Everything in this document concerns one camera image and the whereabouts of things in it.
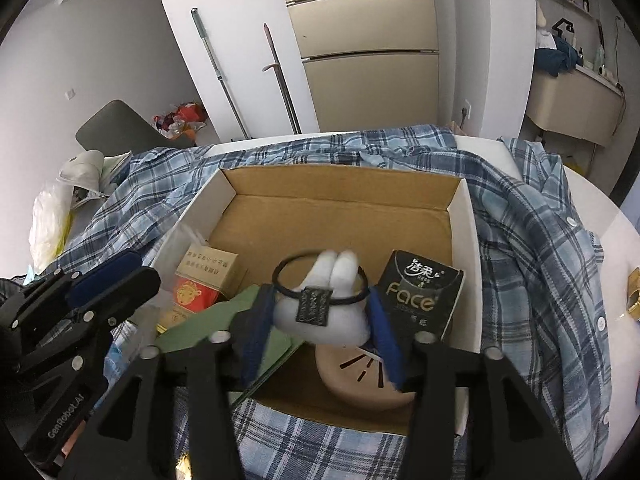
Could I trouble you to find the white plastic bag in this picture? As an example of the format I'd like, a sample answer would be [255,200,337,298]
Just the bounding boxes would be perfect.
[29,180,73,267]

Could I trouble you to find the dark grey chair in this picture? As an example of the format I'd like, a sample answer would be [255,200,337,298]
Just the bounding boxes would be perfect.
[75,99,173,153]

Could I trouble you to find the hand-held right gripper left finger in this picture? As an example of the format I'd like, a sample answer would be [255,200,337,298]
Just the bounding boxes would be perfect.
[57,282,281,480]

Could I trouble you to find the white plush bunny hair tie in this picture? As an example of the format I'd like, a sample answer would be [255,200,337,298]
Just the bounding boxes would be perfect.
[271,247,373,347]

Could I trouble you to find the beige vanity cabinet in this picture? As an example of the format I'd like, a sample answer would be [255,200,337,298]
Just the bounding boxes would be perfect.
[525,57,626,148]

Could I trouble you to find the dark blue cloth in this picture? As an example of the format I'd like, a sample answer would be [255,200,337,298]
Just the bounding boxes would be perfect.
[535,35,583,78]

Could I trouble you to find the beige round plush pad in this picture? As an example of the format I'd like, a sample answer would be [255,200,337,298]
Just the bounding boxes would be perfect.
[315,342,418,408]

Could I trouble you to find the white cardboard box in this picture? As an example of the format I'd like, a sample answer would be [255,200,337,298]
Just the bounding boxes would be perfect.
[150,162,476,436]

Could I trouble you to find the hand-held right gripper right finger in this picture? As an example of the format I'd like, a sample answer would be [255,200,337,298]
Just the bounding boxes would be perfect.
[367,292,583,480]

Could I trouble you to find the gold refrigerator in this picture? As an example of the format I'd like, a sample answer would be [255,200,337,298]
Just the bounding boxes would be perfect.
[274,0,453,133]

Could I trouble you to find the grey mop handle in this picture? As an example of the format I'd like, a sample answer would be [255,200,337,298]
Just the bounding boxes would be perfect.
[191,7,249,141]

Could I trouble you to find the green notebook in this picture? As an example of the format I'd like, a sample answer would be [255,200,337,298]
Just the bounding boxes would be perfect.
[155,285,306,401]

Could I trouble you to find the black tissue pack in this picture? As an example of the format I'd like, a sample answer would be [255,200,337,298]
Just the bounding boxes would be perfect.
[375,249,466,341]

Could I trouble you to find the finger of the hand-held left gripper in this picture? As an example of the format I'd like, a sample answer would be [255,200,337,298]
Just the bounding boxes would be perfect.
[0,251,146,322]
[15,266,162,377]

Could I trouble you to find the dark wooden stick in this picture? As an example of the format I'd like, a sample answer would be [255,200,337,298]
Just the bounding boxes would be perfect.
[262,22,302,135]

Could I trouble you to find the gold cigarette box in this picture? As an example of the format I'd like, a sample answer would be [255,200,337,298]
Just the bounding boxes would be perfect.
[627,267,640,318]

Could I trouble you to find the red yellow cigarette box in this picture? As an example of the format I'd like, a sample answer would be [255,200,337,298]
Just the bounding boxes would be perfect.
[157,245,248,336]

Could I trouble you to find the blue tissue pack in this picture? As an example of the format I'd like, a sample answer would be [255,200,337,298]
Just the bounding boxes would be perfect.
[107,320,151,386]

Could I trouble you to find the blue plaid shirt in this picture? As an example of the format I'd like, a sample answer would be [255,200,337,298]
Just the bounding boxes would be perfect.
[35,125,616,480]

